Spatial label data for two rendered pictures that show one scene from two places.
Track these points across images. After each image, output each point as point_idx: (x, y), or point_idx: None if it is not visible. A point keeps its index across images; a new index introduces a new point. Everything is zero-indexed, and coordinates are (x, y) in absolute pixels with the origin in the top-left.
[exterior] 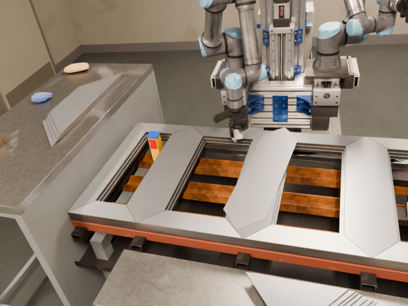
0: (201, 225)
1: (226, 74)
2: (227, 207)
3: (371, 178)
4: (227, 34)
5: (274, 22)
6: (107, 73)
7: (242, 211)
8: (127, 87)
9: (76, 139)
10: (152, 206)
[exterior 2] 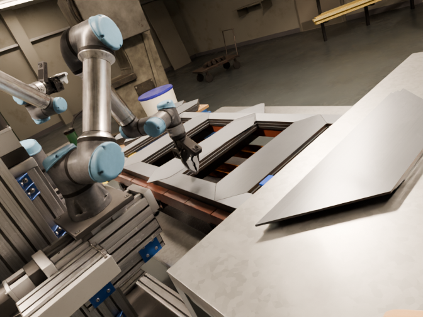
0: (273, 116)
1: (159, 113)
2: (250, 125)
3: (162, 141)
4: (75, 146)
5: (26, 150)
6: (300, 269)
7: (243, 124)
8: (267, 187)
9: (366, 100)
10: (303, 123)
